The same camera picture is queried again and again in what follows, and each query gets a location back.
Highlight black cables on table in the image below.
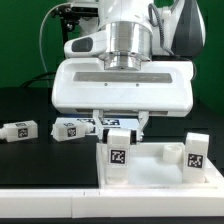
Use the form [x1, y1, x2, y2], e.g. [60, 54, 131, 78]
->
[20, 70, 58, 89]

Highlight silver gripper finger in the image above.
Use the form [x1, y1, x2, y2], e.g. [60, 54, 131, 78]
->
[131, 111, 149, 144]
[93, 109, 109, 143]

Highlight grey cable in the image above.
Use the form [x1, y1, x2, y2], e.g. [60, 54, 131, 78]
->
[38, 2, 72, 76]

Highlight white square table top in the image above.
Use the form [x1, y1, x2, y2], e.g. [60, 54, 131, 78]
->
[96, 142, 224, 190]

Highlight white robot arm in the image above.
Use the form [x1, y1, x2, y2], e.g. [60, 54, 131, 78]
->
[52, 0, 205, 141]

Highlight white L-shaped obstacle fence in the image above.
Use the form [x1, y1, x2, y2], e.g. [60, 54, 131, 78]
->
[0, 189, 224, 218]

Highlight black camera on stand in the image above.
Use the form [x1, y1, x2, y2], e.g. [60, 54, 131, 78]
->
[51, 0, 98, 44]

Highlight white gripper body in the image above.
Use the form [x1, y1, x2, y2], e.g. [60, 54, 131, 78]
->
[52, 58, 194, 117]

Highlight white sheet with tags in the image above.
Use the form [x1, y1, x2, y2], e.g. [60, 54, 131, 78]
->
[55, 117, 138, 130]

